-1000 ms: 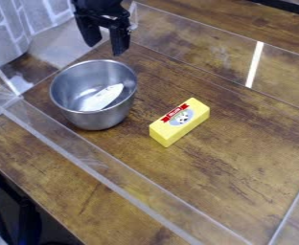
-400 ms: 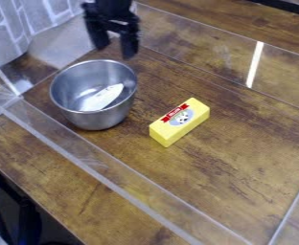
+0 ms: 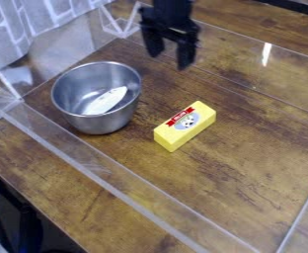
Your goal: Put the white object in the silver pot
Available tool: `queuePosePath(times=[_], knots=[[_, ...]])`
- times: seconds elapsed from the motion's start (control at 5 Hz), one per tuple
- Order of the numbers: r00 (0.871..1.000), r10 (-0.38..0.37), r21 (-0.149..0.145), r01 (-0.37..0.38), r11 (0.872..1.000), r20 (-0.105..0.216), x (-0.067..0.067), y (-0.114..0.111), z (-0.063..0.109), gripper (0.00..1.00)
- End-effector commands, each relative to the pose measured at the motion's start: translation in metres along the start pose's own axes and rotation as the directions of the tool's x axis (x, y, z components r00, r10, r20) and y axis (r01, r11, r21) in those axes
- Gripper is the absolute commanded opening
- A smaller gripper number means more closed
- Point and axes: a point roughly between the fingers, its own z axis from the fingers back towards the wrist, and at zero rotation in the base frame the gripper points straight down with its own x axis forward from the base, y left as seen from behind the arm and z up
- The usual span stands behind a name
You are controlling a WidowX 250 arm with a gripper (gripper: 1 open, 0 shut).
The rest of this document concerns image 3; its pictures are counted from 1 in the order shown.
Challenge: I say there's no yellow butter block toy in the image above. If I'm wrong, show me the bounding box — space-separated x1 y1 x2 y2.
154 101 216 152

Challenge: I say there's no clear acrylic enclosure wall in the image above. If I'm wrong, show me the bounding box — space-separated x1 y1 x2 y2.
0 0 308 253

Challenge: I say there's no white brick pattern curtain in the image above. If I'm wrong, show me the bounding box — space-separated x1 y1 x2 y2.
0 0 115 68

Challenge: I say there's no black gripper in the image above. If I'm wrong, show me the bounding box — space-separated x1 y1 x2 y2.
139 0 200 70

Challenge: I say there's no silver metal pot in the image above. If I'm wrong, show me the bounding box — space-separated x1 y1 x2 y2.
51 61 143 134

